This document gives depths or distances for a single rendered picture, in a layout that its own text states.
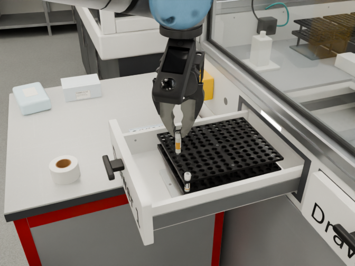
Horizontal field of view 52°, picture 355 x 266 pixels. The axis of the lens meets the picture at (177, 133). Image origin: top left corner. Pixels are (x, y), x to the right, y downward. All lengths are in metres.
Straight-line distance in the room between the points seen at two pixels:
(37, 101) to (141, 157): 0.50
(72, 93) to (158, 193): 0.63
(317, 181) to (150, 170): 0.35
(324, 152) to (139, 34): 0.98
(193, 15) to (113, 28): 1.07
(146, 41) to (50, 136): 0.60
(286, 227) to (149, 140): 0.38
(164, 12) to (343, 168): 0.44
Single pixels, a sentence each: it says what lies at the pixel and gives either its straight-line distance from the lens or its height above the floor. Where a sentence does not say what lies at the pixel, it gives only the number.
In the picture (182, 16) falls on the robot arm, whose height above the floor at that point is 1.25.
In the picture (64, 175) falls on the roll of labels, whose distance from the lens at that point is 0.93.
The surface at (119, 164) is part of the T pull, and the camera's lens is 0.73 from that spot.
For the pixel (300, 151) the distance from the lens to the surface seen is 0.77.
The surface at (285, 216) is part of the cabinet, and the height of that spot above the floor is 0.74.
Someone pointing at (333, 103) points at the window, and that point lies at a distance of 0.70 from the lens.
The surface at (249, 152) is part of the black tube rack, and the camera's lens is 0.79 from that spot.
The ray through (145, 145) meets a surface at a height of 0.86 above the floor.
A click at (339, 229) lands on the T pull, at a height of 0.91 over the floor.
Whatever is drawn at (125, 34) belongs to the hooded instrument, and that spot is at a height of 0.90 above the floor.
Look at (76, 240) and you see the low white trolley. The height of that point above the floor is 0.60.
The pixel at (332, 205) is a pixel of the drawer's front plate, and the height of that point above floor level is 0.90.
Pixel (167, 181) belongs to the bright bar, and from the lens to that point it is 0.78.
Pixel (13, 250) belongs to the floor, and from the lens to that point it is 1.89.
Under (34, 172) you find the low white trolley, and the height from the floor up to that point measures 0.76.
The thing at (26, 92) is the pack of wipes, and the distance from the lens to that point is 1.32.
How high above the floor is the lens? 1.36
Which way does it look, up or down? 34 degrees down
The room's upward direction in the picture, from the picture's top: straight up
